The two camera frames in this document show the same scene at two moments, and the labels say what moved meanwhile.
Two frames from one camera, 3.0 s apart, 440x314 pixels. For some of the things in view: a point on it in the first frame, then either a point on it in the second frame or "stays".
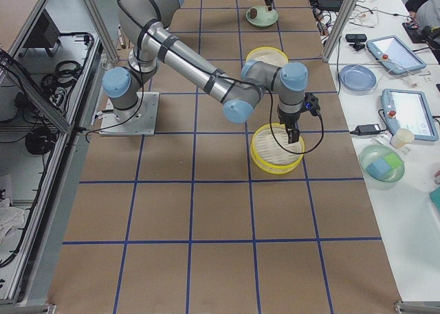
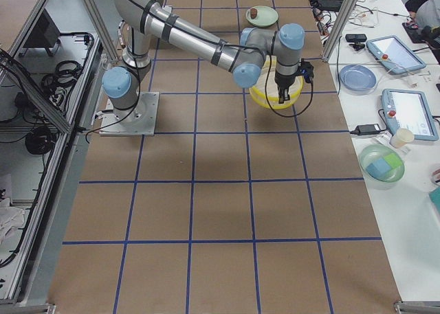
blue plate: x=357 y=77 stays
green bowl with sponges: x=382 y=167 stays
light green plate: x=264 y=18 stays
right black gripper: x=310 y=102 to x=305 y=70
